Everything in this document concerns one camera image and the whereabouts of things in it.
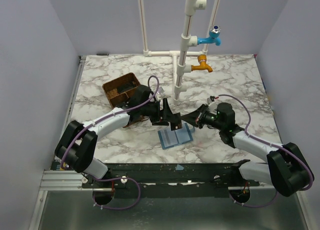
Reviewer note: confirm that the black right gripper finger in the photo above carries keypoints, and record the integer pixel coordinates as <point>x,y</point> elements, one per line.
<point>192,126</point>
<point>195,116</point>

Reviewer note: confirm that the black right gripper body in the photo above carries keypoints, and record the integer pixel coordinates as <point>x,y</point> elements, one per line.
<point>200,116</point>

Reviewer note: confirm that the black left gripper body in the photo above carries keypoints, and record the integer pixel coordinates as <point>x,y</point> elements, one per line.
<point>163,111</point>

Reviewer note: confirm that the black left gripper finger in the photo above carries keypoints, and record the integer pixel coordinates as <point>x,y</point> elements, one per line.
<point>158,116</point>
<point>167,114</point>

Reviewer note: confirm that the blue leather card holder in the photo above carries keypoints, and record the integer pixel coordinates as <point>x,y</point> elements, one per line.
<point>169,139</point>

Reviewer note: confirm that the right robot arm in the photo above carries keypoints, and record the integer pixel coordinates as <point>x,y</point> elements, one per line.
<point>283,166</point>

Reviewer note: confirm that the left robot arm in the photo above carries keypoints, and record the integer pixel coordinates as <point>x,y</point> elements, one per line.
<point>77,145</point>

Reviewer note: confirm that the woven brown basket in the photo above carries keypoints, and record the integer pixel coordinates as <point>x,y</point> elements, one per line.
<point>121,90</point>

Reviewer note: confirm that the orange plastic faucet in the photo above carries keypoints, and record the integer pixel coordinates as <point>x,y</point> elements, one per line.
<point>202,64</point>

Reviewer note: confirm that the blue plastic faucet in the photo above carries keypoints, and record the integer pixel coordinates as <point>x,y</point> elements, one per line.
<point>213,36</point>

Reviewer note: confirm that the black mounting rail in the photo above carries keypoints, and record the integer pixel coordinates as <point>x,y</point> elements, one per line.
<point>169,180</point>

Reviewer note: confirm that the white pvc pipe frame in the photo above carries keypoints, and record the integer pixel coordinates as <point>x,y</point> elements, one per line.
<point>189,50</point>

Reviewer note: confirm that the aluminium frame rail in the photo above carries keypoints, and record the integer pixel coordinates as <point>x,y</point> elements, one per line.
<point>58,180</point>

